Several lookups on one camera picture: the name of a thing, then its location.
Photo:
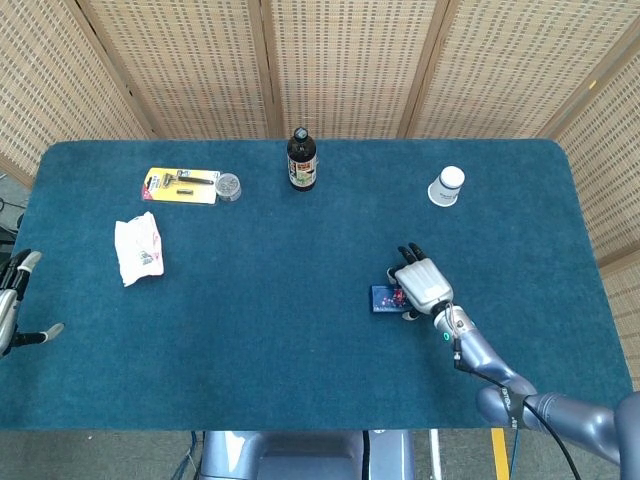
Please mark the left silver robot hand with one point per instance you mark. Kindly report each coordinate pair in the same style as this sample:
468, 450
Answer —
7, 310

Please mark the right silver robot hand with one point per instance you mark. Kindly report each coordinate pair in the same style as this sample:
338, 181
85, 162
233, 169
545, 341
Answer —
425, 285

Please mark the blue-white box with glasses picture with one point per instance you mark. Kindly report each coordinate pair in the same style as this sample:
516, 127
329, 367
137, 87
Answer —
385, 299

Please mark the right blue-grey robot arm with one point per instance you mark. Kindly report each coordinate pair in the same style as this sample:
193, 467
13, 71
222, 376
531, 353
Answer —
550, 407

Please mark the white paper cup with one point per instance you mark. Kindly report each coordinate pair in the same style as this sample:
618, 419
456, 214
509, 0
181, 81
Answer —
445, 190

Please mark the white plastic snack packet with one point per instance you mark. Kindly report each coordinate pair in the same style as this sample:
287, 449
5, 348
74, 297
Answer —
137, 250

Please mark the blue felt table cover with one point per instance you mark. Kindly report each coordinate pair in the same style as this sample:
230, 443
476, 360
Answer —
260, 325

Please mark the dark tea bottle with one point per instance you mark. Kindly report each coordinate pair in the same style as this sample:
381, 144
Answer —
301, 165

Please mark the yellow razor blister pack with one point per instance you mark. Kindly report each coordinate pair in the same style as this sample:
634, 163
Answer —
170, 195

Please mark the blue-grey robot torso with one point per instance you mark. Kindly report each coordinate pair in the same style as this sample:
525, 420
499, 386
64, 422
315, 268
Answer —
300, 455

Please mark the clear round pin container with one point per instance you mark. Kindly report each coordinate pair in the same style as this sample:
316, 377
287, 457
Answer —
228, 187

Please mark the woven bamboo folding screen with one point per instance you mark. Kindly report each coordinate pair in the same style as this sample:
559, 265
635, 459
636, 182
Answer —
200, 65

